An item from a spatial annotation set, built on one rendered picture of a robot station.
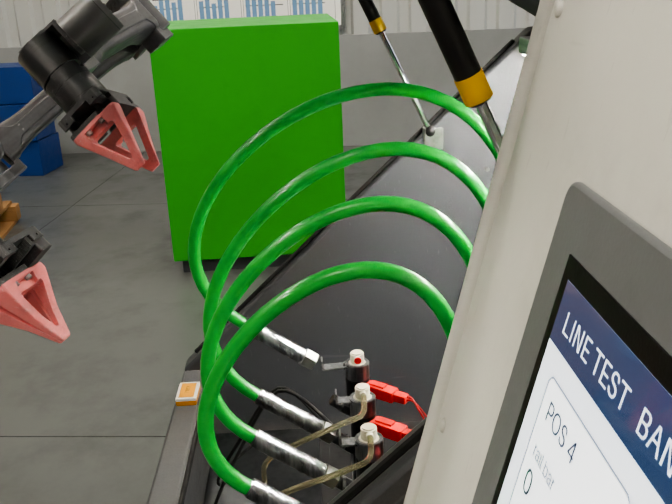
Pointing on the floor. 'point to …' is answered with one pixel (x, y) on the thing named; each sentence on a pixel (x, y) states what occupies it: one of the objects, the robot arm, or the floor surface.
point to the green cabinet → (245, 124)
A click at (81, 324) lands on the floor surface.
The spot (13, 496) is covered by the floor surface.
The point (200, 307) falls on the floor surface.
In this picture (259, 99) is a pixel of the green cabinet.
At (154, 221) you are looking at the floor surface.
